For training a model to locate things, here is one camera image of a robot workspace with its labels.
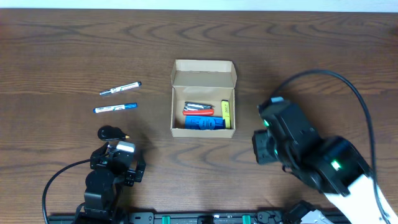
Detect yellow highlighter pen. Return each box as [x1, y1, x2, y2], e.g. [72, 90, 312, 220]
[221, 100, 231, 129]

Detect red handled pliers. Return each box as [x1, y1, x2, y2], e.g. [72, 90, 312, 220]
[182, 102, 215, 116]

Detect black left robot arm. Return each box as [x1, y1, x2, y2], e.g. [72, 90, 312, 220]
[74, 141, 146, 223]

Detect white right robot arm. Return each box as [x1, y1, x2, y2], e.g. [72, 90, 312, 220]
[252, 128, 397, 223]

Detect black correction tape dispenser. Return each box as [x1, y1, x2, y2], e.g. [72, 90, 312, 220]
[97, 126, 130, 141]

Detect blue capped white marker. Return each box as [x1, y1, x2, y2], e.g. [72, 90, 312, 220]
[93, 103, 138, 114]

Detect blue plastic tool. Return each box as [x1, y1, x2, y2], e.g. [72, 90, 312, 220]
[185, 116, 225, 130]

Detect black capped white marker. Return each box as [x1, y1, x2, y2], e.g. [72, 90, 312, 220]
[99, 81, 142, 96]

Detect open cardboard box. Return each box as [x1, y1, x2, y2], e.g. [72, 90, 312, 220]
[170, 59, 237, 138]

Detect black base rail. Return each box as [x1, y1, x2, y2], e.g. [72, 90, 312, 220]
[48, 210, 350, 224]

